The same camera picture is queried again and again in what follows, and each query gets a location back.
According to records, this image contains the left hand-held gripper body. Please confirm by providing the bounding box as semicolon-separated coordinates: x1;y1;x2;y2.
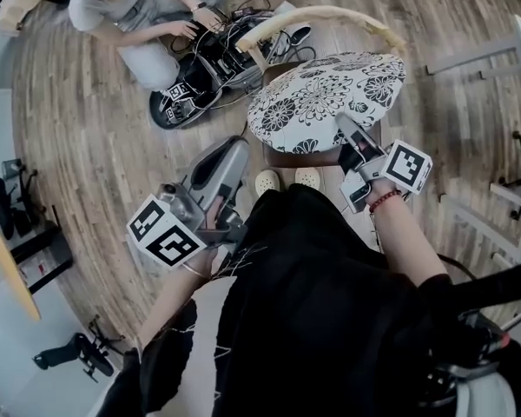
125;175;249;270

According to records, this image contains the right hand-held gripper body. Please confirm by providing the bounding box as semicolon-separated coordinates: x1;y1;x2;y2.
338;138;434;215

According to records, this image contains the floral white cushion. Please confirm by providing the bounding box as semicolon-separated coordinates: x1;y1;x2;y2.
247;50;407;155

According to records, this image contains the wooden chair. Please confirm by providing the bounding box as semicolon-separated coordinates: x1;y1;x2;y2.
235;5;409;169

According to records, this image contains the person's right forearm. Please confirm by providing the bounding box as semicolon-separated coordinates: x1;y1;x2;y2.
367;191;452;287

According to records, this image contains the person's left forearm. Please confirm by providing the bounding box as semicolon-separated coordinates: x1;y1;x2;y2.
136;246;227;352

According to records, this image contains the black office chair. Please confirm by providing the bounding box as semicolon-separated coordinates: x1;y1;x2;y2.
31;314;128;385
0;157;41;243

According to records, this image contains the person's right hand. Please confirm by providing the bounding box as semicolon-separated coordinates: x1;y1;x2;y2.
367;177;396;203

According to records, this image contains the person's left hand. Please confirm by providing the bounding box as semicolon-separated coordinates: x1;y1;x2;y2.
203;195;228;236

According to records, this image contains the cream perforated shoe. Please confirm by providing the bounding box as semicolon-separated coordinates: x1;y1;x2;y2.
294;167;322;191
254;168;284;198

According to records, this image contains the silver bangle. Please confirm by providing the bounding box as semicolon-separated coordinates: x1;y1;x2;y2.
181;261;210;281

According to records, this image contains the spare hand-held gripper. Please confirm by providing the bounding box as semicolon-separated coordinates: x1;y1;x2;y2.
162;80;201;103
164;101;197;123

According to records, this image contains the open black equipment case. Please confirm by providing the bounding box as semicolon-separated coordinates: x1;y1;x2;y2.
148;10;275;131

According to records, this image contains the black low cabinet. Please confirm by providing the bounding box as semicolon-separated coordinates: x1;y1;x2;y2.
9;204;75;295

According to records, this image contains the yellow round table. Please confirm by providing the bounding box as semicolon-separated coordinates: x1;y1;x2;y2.
0;222;43;322

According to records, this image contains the person's black clothing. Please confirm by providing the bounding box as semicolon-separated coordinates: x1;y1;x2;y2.
96;183;521;417

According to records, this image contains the grey body-worn pack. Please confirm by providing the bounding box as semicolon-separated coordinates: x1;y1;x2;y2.
416;308;521;417

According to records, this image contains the red bead bracelet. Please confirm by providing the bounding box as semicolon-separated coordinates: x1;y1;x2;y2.
367;189;404;215

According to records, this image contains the black cable bundle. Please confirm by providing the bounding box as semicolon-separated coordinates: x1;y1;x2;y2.
169;0;318;112

